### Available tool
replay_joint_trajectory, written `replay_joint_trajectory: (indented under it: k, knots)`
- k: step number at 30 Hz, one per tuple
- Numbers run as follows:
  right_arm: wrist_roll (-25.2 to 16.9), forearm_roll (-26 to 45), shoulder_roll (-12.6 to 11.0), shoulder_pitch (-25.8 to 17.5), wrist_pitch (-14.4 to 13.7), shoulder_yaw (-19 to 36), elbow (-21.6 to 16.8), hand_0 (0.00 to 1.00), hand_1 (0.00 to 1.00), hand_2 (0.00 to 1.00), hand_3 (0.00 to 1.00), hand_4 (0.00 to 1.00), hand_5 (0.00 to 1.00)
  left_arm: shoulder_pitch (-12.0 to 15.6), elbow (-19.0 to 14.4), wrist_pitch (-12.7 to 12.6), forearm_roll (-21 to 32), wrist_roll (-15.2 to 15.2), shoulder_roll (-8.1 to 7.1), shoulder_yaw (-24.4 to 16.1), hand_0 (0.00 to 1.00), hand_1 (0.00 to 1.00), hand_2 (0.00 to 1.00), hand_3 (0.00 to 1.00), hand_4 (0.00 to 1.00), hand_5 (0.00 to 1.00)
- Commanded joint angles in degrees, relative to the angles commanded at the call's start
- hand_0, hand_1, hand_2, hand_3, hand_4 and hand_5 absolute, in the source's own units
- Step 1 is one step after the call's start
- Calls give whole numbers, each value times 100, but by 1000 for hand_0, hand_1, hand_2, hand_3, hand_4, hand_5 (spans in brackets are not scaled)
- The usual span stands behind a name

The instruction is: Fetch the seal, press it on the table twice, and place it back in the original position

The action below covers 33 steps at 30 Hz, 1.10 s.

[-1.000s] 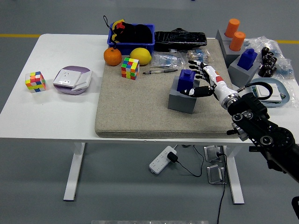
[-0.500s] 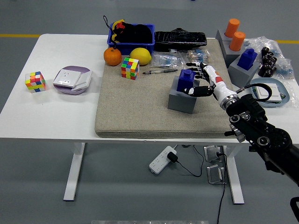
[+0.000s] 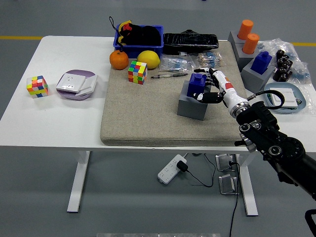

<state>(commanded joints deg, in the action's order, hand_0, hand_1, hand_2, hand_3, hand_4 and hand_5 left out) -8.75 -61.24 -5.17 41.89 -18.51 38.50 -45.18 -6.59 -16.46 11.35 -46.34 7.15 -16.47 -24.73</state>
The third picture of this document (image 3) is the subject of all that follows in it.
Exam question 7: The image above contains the black floor cable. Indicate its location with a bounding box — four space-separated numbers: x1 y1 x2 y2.
228 161 241 237

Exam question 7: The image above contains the white switch panel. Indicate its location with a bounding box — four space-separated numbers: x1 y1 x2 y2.
75 74 99 97
268 87 297 108

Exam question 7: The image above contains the light blue tray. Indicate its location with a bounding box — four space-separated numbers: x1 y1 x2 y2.
263 82 307 114

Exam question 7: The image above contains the colourful puzzle cube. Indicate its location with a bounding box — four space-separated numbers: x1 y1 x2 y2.
127 60 148 85
26 75 49 99

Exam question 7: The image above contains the bag of tan resistors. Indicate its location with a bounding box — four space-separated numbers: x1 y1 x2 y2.
197 51 223 70

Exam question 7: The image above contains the pack of black cylinders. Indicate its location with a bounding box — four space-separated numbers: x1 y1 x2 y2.
273 49 294 82

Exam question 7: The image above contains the white table leg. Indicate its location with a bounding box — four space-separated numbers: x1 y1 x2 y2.
67 150 91 213
235 154 259 217

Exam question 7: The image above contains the bag of blue resistors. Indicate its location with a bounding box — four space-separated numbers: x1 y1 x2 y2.
159 54 197 74

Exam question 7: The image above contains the black item in plastic wrap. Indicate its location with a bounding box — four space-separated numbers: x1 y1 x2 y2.
162 29 220 55

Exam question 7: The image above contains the white power strip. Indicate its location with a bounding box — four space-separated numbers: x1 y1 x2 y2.
157 154 188 185

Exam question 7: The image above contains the orange cylinder seal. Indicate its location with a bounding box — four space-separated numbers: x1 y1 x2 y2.
242 33 260 55
237 19 254 40

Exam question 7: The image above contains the yellow lemon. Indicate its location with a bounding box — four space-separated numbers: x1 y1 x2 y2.
137 50 161 69

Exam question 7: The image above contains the black power adapter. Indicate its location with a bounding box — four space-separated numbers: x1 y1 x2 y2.
176 160 189 173

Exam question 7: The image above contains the black pouch with yellow trim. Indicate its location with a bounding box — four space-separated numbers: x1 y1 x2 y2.
109 16 161 51

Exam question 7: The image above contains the dark pen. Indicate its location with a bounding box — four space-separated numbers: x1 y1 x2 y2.
151 73 189 80

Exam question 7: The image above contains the thin black adapter cable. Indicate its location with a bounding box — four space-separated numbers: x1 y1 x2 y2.
185 153 217 188

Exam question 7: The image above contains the grey cube seal holder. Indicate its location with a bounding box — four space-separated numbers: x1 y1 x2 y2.
177 80 212 121
241 58 276 95
227 31 247 45
233 42 260 73

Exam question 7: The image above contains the metal foot pedal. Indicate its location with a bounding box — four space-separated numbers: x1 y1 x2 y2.
215 154 237 172
218 173 239 196

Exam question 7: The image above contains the orange mandarin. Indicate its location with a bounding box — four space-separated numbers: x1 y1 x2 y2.
109 49 130 71

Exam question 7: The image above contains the grey-brown mat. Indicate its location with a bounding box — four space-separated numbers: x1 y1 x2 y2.
100 40 257 147

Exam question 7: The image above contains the blue square seal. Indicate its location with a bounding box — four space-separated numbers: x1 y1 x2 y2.
186 73 207 100
250 51 273 74

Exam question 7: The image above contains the white wall socket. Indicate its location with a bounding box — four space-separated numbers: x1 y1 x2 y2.
55 73 86 94

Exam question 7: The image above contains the blue plastic bin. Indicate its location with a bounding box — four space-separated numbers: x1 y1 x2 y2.
113 24 164 59

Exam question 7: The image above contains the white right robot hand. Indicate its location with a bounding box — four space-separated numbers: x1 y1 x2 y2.
192 68 246 112

